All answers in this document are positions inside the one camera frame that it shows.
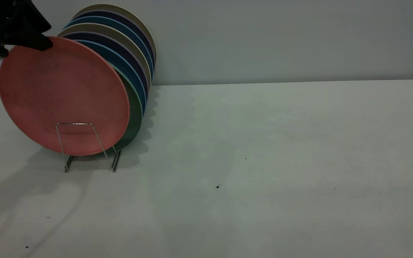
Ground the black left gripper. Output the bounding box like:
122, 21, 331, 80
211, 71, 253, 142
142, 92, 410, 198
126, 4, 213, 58
0, 0, 54, 62

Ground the pink round plate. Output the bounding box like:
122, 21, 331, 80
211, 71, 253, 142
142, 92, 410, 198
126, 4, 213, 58
0, 36, 131, 157

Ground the beige round plate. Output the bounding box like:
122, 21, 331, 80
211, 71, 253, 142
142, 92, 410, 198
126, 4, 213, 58
57, 23, 152, 92
74, 4, 157, 62

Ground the dark purple round plate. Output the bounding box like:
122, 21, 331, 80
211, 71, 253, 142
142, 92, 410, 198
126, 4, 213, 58
62, 32, 150, 100
72, 10, 156, 67

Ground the blue round plate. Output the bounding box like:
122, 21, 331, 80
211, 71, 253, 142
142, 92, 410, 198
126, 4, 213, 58
64, 16, 155, 78
73, 39, 147, 115

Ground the green round plate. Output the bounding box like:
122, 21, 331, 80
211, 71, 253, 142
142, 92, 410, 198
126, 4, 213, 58
110, 64, 144, 152

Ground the silver wire plate rack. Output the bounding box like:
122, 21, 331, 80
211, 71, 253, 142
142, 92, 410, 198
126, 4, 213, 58
56, 123, 123, 173

